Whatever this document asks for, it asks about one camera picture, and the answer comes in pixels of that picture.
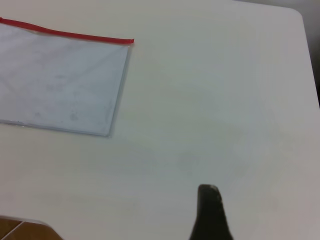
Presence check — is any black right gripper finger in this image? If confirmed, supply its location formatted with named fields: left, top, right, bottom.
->
left=187, top=184, right=235, bottom=240

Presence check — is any clear plastic zipper bag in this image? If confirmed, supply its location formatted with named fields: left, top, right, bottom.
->
left=0, top=16, right=135, bottom=138

